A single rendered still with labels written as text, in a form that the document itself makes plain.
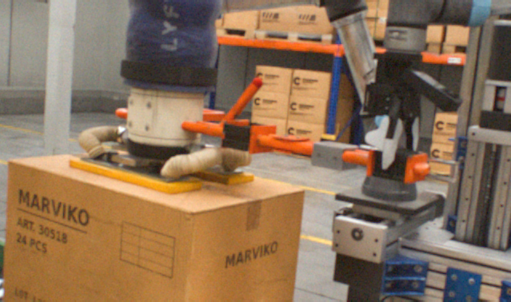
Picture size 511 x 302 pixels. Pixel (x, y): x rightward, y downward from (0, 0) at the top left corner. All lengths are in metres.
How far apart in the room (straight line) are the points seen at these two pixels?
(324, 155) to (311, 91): 8.05
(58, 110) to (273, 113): 5.52
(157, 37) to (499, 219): 0.99
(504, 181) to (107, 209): 1.00
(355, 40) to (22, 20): 10.48
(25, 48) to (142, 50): 10.73
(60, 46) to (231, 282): 3.22
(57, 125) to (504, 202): 3.25
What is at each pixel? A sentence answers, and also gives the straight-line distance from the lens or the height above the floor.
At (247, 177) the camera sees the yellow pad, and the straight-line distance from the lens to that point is 1.59.
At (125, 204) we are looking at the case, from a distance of 1.40.
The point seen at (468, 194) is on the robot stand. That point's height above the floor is 1.07.
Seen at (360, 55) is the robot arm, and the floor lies 1.41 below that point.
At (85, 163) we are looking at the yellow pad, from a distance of 1.60.
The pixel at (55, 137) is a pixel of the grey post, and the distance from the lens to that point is 4.51.
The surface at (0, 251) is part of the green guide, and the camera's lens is 2.56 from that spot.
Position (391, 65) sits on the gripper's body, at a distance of 1.25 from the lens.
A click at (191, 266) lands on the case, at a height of 0.98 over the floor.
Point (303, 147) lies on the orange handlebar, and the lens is 1.32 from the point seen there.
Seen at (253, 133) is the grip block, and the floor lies 1.23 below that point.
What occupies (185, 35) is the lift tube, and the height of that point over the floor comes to 1.41.
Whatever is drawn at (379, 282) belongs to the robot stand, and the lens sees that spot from 1.76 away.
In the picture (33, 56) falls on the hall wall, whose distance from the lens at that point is 12.33.
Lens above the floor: 1.39
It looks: 8 degrees down
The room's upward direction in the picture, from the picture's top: 5 degrees clockwise
